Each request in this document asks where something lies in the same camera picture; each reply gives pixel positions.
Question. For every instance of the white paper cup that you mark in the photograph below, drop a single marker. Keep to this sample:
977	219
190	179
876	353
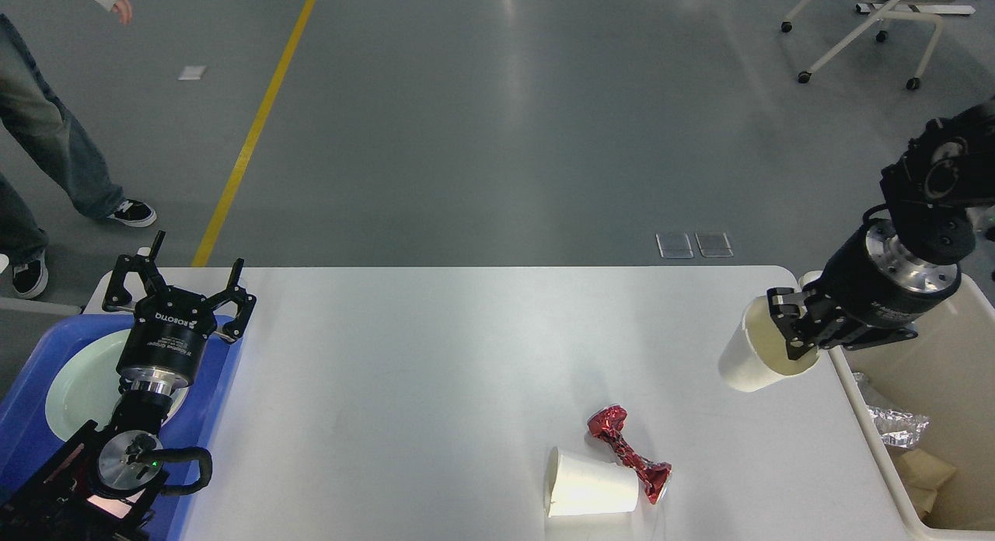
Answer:
756	355
577	485

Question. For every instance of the white chair leg left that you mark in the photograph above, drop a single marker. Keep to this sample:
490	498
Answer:
39	307

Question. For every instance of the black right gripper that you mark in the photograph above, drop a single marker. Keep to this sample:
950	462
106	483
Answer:
876	280

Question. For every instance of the right floor socket cover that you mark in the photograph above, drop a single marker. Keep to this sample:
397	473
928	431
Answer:
714	244

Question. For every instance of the brown paper sheet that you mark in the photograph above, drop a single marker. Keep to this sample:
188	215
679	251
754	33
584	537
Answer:
922	475

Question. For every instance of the aluminium foil tray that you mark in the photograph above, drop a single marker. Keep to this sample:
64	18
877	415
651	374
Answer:
899	429
871	396

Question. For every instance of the lying white paper cup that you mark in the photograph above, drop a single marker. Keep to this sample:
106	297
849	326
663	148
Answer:
577	485

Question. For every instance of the person's hand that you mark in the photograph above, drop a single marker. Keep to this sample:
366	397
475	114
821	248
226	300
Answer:
124	11

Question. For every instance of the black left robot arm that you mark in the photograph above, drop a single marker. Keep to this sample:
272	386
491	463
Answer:
102	483

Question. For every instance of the beige plastic bin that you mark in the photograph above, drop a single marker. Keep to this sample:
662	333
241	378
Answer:
946	373

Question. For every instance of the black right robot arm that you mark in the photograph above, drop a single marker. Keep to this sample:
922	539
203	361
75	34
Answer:
928	192

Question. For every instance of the person's leg and shoe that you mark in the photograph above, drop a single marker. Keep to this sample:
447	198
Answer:
46	129

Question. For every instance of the left floor socket cover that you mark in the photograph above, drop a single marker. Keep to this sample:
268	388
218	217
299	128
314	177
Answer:
674	245

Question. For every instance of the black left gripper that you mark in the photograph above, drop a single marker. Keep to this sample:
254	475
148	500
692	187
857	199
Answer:
167	343

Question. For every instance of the floor socket cover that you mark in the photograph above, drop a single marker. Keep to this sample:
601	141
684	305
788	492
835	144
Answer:
714	244
674	245

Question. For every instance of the red foil wrapper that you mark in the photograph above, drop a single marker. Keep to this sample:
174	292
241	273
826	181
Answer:
608	425

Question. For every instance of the mint green plate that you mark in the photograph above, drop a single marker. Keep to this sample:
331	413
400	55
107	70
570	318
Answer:
87	387

